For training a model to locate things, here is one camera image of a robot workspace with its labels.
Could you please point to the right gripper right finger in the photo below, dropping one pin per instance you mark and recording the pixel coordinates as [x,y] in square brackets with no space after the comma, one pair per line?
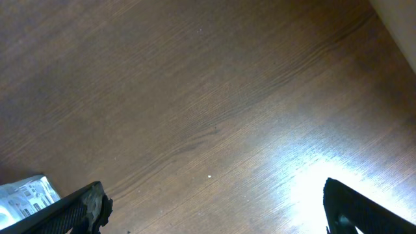
[349,212]

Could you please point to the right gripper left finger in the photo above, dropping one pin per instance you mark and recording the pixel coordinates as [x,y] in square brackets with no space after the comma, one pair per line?
[84,211]

